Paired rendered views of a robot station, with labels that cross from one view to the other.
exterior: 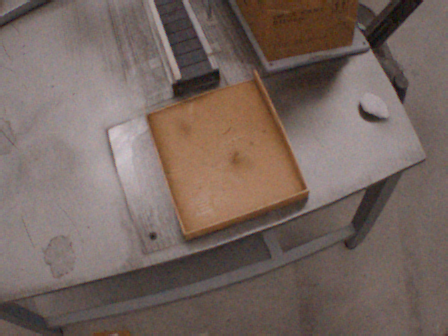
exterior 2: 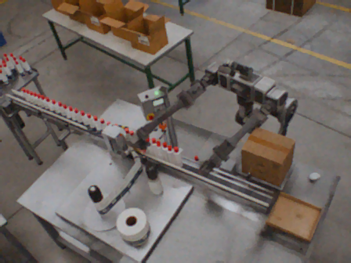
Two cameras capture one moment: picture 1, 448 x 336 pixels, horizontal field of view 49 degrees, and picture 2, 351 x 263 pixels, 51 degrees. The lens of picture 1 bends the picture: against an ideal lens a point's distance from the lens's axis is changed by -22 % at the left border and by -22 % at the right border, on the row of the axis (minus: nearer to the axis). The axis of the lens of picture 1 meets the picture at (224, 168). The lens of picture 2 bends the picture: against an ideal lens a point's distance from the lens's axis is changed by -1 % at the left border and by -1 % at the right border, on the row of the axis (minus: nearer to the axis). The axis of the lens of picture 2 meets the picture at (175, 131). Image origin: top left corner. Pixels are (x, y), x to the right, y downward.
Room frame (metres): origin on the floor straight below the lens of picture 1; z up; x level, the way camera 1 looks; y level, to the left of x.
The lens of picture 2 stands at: (-0.04, 1.25, 3.10)
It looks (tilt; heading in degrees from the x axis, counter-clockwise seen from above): 46 degrees down; 324
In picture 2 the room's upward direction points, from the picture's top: 11 degrees counter-clockwise
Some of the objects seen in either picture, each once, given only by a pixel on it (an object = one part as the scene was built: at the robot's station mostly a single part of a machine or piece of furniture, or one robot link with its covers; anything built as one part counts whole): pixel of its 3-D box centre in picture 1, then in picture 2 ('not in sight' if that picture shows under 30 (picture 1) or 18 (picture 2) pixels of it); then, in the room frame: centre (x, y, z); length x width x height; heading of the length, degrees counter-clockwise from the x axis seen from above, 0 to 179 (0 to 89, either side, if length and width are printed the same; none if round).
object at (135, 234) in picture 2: not in sight; (133, 226); (1.24, 0.80, 0.95); 0.20 x 0.20 x 0.14
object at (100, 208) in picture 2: not in sight; (98, 200); (1.53, 0.85, 1.04); 0.09 x 0.09 x 0.29
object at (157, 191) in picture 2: not in sight; (153, 180); (1.36, 0.48, 1.03); 0.09 x 0.09 x 0.30
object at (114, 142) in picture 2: not in sight; (117, 141); (1.89, 0.41, 1.01); 0.14 x 0.13 x 0.26; 13
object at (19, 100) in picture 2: not in sight; (63, 139); (2.87, 0.54, 0.47); 1.17 x 0.38 x 0.94; 13
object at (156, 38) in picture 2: not in sight; (147, 30); (3.00, -0.89, 0.97); 0.51 x 0.39 x 0.37; 98
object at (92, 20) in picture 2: not in sight; (99, 13); (3.86, -0.82, 0.97); 0.45 x 0.38 x 0.37; 95
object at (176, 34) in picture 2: not in sight; (117, 47); (3.86, -0.94, 0.39); 2.20 x 0.80 x 0.78; 2
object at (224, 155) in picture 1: (222, 149); (294, 215); (0.53, 0.00, 0.85); 0.30 x 0.26 x 0.04; 13
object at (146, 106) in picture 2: not in sight; (153, 104); (1.62, 0.17, 1.38); 0.17 x 0.10 x 0.19; 68
